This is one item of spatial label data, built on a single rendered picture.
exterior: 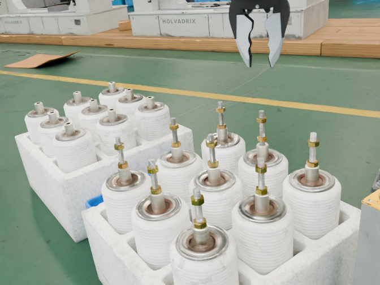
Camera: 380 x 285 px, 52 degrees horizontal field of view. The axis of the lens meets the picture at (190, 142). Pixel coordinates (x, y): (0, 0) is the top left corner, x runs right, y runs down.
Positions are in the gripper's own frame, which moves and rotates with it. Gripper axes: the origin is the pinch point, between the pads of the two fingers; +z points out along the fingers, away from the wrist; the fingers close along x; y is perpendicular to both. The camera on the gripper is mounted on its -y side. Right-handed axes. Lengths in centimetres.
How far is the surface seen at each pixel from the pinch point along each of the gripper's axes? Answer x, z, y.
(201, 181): 8.8, 18.9, -10.6
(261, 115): -0.1, 10.0, -0.2
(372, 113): -25, 44, 90
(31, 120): 68, 20, 12
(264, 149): -0.6, 16.7, -0.7
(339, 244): -14.8, 26.8, -12.5
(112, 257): 22.2, 28.9, -22.6
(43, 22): 264, 25, 249
